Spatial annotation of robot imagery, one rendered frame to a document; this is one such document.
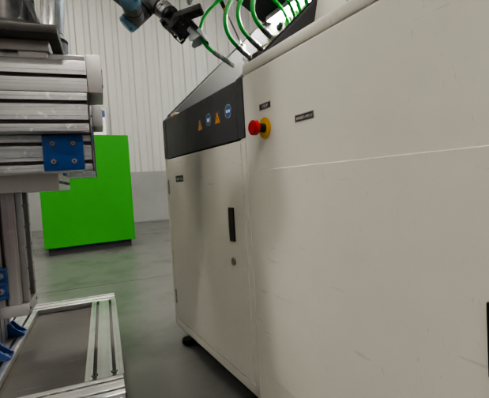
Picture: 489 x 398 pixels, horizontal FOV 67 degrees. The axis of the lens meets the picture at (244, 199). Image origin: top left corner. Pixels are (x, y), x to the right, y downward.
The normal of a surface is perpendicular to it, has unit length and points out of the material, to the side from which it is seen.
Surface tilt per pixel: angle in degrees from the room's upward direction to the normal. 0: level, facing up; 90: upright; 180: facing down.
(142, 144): 90
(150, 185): 90
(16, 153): 90
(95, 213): 90
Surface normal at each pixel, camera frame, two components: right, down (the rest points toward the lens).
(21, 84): 0.36, 0.02
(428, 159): -0.87, 0.07
